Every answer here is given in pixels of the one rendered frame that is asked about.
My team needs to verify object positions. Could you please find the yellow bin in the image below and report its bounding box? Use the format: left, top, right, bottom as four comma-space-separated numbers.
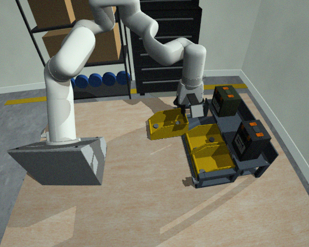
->
192, 144, 235, 177
185, 123, 225, 156
148, 108, 188, 140

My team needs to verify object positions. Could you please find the dark grey bin shelf rack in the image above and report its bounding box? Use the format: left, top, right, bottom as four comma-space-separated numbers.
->
182, 98, 279, 188

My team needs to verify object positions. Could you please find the black case with orange latches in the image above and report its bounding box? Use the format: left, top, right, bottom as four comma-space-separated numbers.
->
231, 119, 272, 162

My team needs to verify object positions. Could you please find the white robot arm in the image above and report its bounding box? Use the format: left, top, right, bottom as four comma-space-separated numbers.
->
41, 0, 206, 145

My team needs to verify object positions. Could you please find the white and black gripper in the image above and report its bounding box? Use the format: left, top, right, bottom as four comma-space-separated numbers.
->
173, 79, 204, 117

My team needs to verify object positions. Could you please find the dark green case with orange latches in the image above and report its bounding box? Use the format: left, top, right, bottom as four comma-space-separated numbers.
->
212, 85, 241, 117

